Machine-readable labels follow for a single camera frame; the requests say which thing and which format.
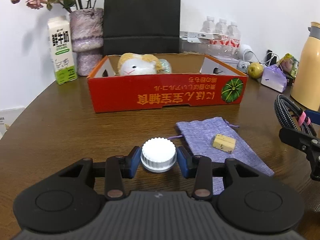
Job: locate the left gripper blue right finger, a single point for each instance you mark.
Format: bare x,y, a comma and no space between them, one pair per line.
202,169

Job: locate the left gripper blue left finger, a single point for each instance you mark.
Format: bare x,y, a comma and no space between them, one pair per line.
114,170

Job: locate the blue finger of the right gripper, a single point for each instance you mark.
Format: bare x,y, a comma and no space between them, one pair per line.
314,116
299,140

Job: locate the purple knitted drawstring bag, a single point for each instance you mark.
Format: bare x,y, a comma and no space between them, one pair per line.
199,136

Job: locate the small beige soap block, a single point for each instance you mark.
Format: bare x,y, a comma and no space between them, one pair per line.
224,143

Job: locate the white ribbed jar lid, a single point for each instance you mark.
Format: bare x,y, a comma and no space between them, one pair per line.
158,155

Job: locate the iridescent clear plastic ball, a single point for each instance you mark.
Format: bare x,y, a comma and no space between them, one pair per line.
165,67

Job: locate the yellow white plush toy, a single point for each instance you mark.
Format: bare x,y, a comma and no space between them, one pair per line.
136,64

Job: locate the yellow thermos jug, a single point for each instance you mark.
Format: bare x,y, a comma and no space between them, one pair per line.
306,86

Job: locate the colourful snack packet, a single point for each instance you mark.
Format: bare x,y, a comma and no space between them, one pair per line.
289,65

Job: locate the purple white gift bag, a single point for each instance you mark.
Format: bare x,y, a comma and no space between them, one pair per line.
274,78

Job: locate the yellow green apple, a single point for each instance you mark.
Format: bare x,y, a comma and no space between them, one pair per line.
255,70

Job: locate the red cardboard pumpkin box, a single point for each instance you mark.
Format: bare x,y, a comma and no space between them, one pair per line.
196,80

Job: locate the small white desk fan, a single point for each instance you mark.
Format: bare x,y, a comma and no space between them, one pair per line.
245,55

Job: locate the small white tin box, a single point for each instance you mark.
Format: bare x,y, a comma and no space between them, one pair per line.
229,60

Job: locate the right clear water bottle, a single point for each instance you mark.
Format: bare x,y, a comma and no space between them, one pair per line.
234,35

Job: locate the clear water bottle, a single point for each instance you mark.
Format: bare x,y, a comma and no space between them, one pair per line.
209,28
234,35
222,42

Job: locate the white board on floor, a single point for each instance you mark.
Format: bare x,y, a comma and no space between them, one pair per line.
7,117

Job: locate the clear plastic food container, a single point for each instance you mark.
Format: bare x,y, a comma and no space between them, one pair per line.
195,45

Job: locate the middle clear water bottle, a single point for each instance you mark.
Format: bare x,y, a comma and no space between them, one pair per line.
222,42

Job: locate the flat white carton box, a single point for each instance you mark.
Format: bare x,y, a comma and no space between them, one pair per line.
201,35

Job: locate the left clear water bottle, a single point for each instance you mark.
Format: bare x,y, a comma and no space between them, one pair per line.
209,28

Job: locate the white green milk carton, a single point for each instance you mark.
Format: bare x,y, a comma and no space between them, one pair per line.
61,49

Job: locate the black paper shopping bag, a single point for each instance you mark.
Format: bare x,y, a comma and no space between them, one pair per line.
141,26

